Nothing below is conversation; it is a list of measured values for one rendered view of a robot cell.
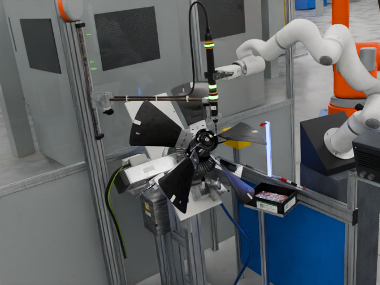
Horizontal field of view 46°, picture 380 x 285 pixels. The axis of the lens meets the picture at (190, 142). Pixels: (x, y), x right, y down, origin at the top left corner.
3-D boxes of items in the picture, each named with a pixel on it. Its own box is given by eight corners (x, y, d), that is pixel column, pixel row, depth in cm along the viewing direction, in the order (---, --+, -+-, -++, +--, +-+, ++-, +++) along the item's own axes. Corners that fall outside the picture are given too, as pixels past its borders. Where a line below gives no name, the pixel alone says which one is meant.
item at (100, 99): (91, 109, 241) (88, 93, 238) (98, 105, 247) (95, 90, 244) (107, 109, 237) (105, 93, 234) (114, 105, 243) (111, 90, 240)
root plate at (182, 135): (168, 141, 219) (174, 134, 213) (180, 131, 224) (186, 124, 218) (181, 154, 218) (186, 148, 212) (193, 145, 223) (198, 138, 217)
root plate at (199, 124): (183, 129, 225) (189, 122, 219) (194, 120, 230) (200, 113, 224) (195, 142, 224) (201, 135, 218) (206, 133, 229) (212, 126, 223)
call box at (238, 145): (221, 145, 278) (220, 129, 275) (233, 141, 283) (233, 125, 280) (238, 151, 265) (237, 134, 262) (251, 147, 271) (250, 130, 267)
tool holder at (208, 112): (202, 119, 220) (200, 99, 217) (206, 115, 226) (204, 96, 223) (219, 119, 217) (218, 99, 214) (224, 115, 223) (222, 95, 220)
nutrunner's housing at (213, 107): (210, 123, 221) (202, 27, 206) (212, 120, 225) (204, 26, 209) (217, 123, 220) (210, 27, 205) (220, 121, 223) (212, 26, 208)
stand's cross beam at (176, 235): (171, 238, 264) (170, 232, 262) (177, 235, 266) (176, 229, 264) (189, 251, 249) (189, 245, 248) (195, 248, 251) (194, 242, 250)
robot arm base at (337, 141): (348, 126, 247) (366, 108, 232) (362, 157, 239) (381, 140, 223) (318, 130, 242) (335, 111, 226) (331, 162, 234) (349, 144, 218)
